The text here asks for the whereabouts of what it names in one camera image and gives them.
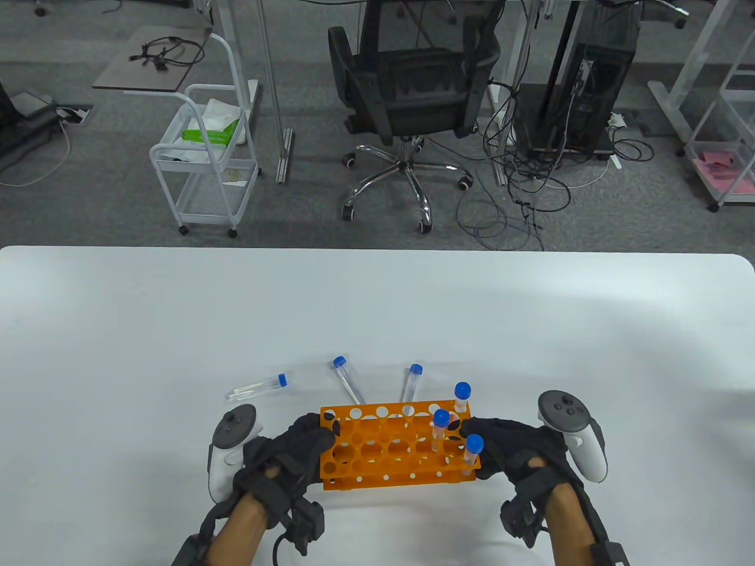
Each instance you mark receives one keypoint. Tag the white crumpled paper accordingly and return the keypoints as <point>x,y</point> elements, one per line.
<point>221,112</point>

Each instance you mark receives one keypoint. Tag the white desk leg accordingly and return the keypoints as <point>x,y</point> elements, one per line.
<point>672,103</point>
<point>522,53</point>
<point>285,153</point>

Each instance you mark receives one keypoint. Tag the black wrist sensor module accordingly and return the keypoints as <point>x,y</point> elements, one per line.
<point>309,522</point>
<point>519,522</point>

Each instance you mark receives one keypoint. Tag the black computer tower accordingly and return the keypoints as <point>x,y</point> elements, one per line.
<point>596,76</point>

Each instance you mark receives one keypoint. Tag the black office chair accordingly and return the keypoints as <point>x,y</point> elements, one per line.
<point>413,88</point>

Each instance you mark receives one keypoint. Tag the blue capped clear test tube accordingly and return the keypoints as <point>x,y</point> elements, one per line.
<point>440,417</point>
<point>416,369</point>
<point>473,442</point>
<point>462,389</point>
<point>339,362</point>
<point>259,387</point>

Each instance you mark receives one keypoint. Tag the person's left hand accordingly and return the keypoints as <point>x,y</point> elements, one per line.
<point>283,454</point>

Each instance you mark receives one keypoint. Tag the floor outlet box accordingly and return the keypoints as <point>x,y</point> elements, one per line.
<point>79,115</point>

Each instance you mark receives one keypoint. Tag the pink sheet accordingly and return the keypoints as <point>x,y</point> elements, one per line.
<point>725,177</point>

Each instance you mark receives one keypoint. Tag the person's right forearm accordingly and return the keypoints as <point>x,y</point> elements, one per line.
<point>569,530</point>

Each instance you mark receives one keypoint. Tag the white rolling cart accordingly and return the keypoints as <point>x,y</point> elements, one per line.
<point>206,194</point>

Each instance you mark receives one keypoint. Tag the brown side table top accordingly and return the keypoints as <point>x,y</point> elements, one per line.
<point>118,73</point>

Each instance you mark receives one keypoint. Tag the green packet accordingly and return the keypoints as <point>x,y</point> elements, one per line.
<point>206,137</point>

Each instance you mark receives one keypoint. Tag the black equipment base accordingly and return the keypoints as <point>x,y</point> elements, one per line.
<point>17,132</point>

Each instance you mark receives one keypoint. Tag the white and black hand controller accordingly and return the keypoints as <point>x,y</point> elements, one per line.
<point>221,477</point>
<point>590,460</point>

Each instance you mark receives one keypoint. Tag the orange test tube rack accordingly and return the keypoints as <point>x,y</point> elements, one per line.
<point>342,482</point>

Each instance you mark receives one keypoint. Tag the person's left forearm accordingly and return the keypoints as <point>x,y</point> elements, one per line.
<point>236,533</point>

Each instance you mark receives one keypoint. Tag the person's right hand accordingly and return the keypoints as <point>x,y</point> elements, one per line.
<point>519,448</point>

